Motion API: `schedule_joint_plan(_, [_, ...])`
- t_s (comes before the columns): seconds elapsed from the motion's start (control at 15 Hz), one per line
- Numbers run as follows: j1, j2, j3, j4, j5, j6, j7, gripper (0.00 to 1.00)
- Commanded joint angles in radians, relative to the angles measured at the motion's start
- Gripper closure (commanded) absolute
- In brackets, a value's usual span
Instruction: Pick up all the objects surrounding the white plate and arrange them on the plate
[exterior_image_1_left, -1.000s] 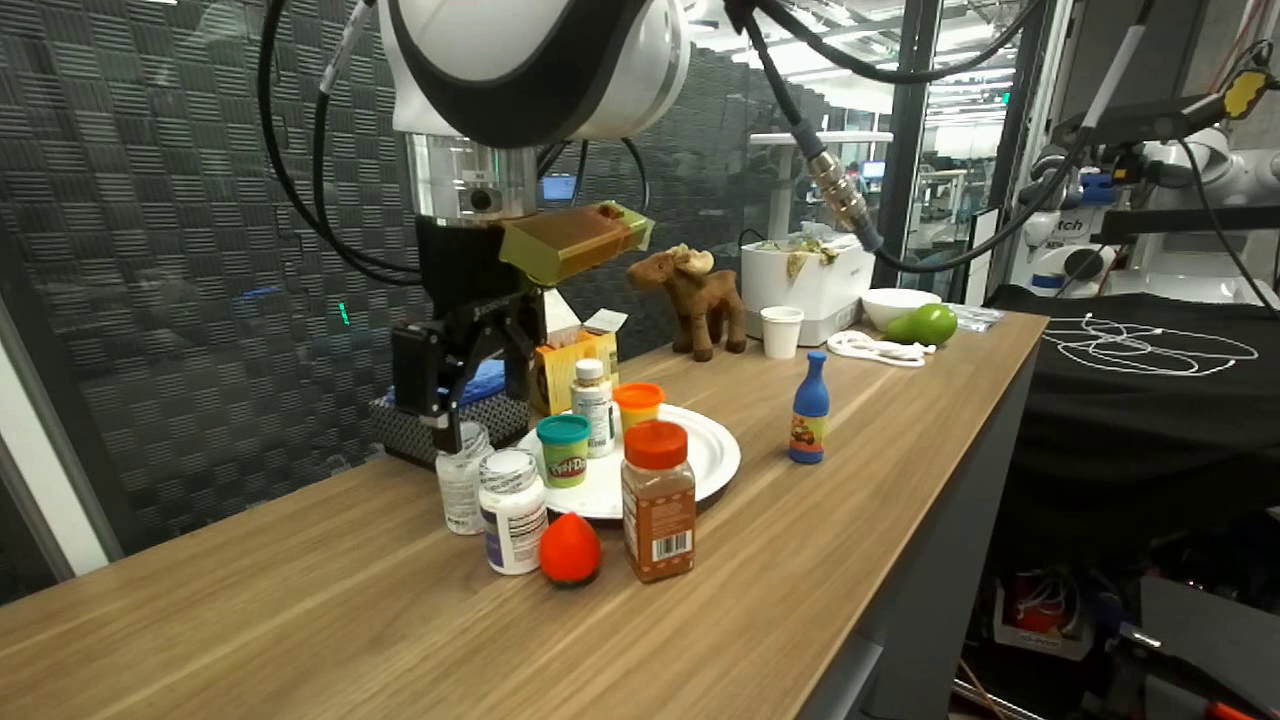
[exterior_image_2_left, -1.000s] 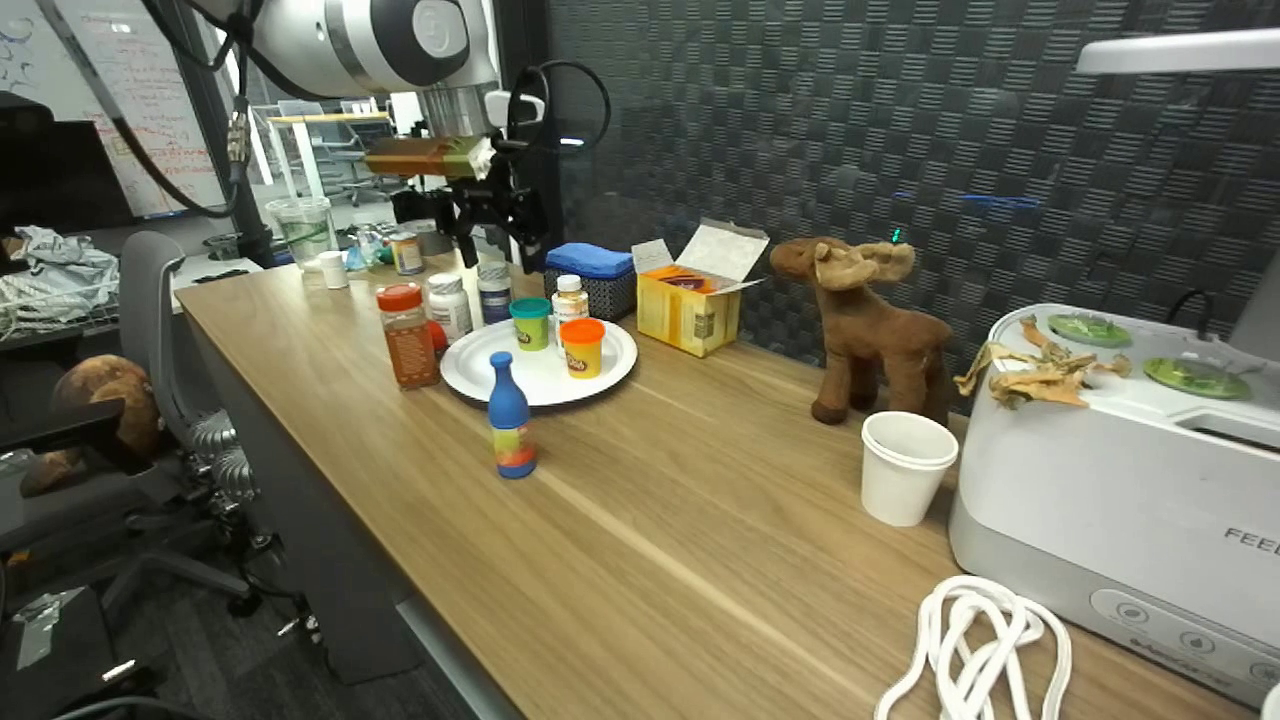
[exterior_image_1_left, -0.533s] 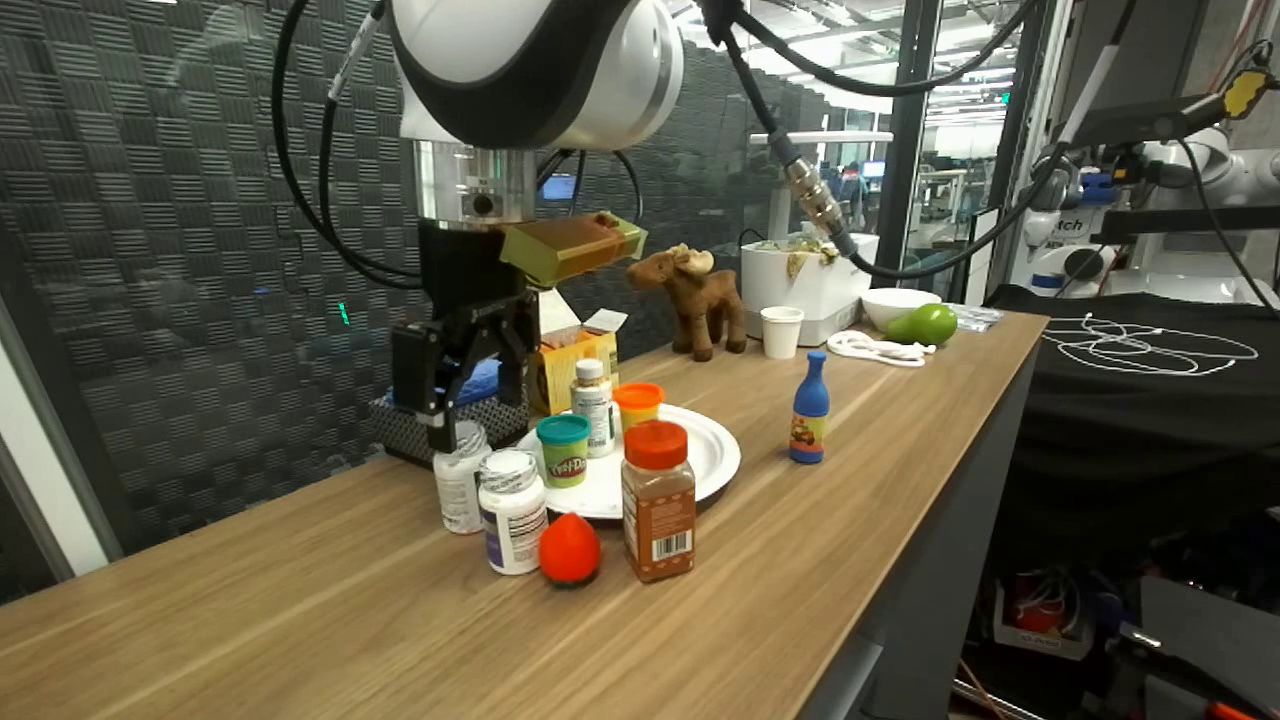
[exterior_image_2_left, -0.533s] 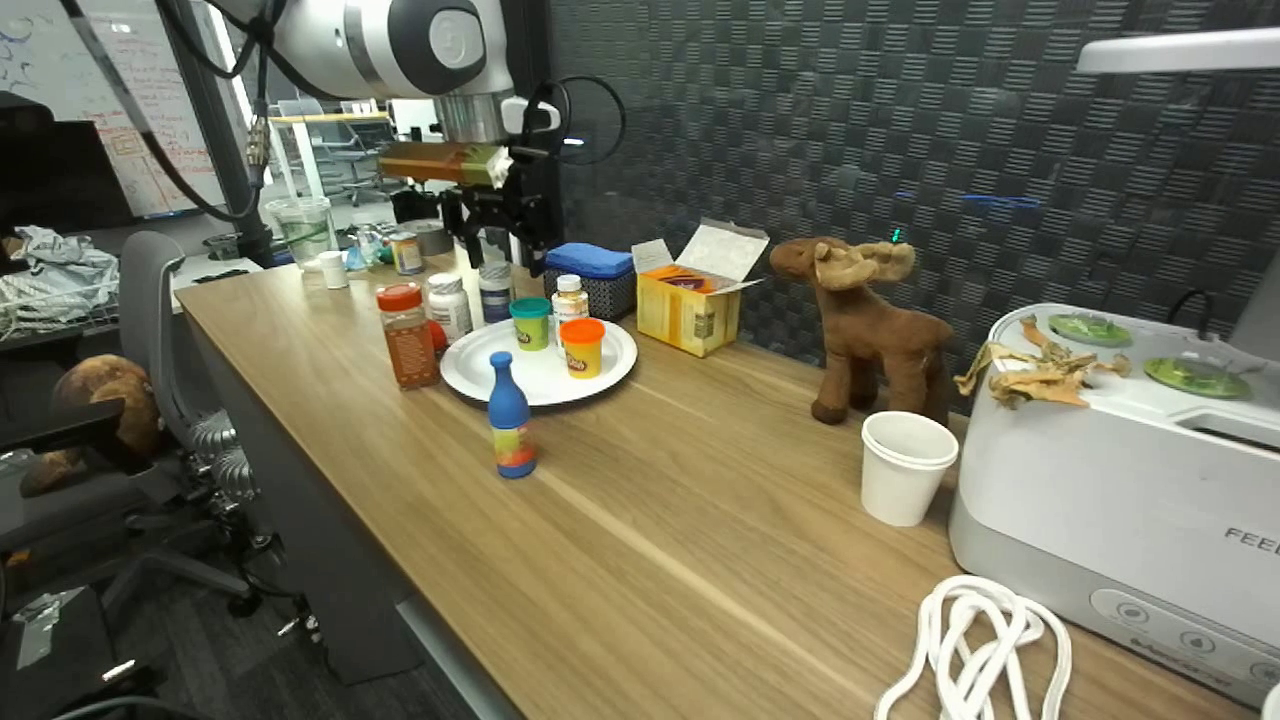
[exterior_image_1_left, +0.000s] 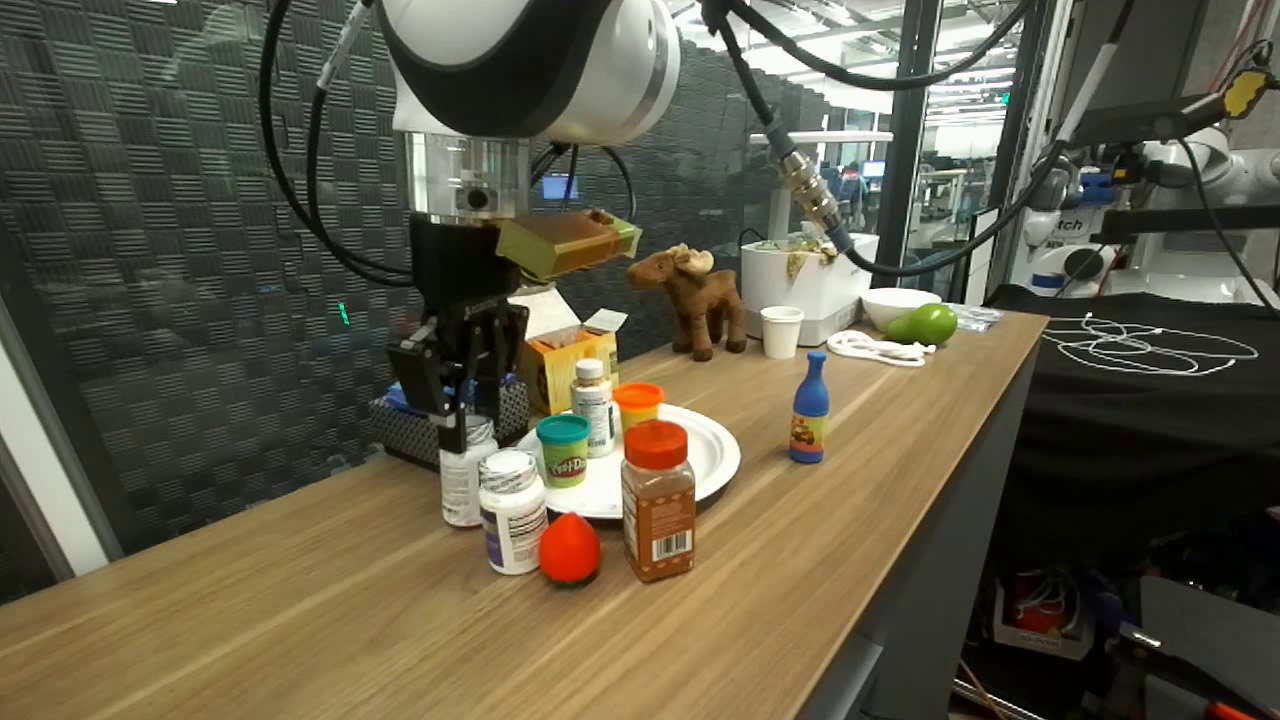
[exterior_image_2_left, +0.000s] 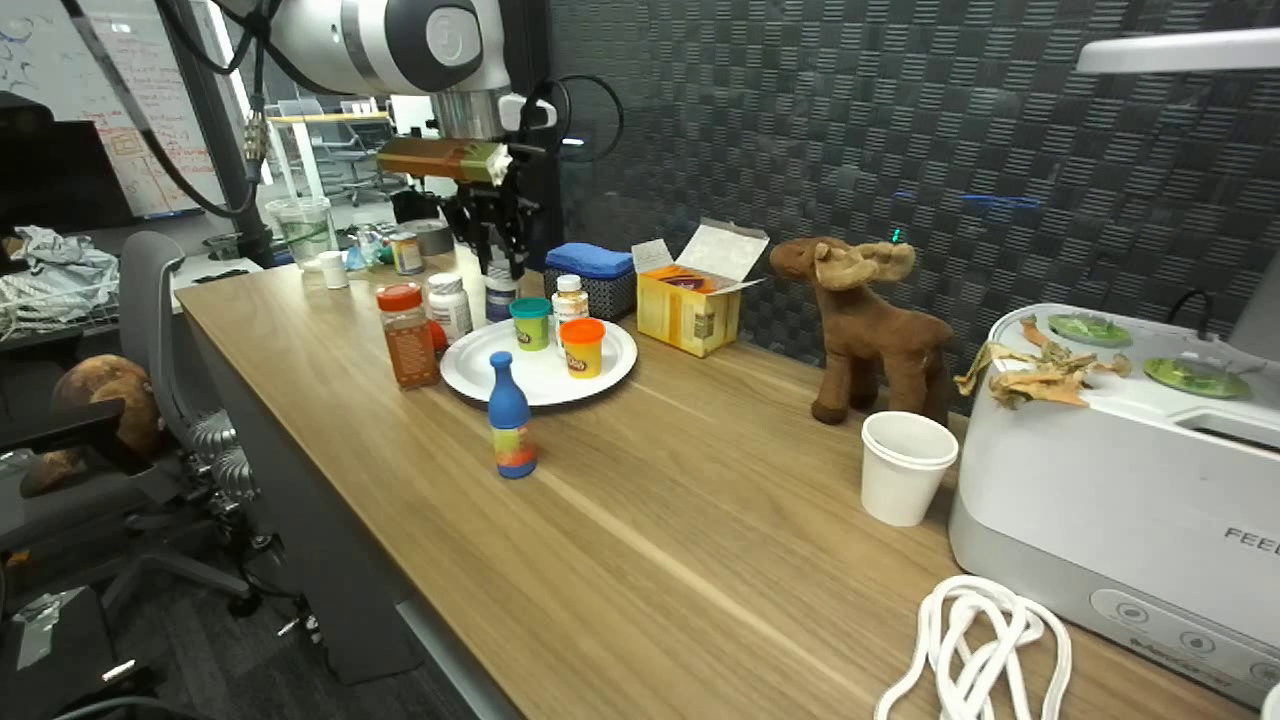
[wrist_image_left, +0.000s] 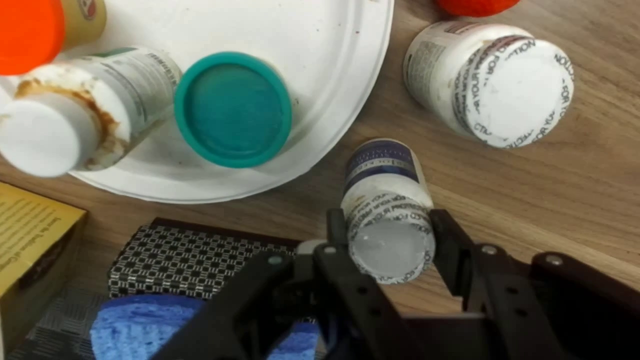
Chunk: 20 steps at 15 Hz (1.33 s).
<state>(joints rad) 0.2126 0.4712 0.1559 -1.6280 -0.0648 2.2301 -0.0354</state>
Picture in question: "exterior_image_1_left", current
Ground white pill bottle blue label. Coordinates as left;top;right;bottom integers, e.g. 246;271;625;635
472;449;552;578

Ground red toy tomato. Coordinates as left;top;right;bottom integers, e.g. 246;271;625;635
537;510;603;593

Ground yellow wrist camera box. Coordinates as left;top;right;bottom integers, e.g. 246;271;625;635
491;204;648;282

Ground yellow black clamp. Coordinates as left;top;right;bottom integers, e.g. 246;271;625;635
1216;64;1275;123

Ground blue bowling pin bottle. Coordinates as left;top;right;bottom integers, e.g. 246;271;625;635
783;348;831;467

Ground white paper cup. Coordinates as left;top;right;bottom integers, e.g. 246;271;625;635
754;303;809;363

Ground white mug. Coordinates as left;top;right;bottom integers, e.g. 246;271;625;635
735;233;884;348

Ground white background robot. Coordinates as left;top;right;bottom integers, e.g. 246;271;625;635
1015;123;1280;303

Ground small clear packet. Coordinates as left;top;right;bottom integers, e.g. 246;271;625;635
950;299;1006;335

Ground black cable with metal connector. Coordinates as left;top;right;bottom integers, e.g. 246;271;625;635
697;0;1075;282

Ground dried leaves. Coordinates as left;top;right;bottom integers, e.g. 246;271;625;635
775;233;839;288

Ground open yellow cardboard box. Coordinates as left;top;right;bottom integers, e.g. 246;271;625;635
512;280;630;419

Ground orange lid dough can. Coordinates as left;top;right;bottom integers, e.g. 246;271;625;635
613;379;667;434

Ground small white glue bottle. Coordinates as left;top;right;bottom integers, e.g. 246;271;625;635
568;357;618;457

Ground thin white cable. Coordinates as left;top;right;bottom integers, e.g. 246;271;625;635
1042;309;1265;379

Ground white rope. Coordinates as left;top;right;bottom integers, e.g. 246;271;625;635
823;327;941;372

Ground white round plate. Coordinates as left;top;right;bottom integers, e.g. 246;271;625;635
515;397;744;528

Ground brown moose plush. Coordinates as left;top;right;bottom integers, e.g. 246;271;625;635
625;241;750;363

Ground dark metal pillar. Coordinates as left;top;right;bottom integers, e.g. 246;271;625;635
871;0;943;290

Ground white bowl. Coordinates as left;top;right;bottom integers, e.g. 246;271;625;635
858;282;943;335

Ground red and white box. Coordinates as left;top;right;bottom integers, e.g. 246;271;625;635
990;572;1101;662

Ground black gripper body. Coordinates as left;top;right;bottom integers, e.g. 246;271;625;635
405;213;531;345

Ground teal lid dough can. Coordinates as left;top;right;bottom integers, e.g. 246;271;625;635
531;413;596;486

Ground spice jar with red lid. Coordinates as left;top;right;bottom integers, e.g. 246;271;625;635
616;419;701;589

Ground black table cloth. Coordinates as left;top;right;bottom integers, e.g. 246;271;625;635
990;282;1280;457

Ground green fruit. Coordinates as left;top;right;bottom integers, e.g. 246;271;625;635
879;299;962;348

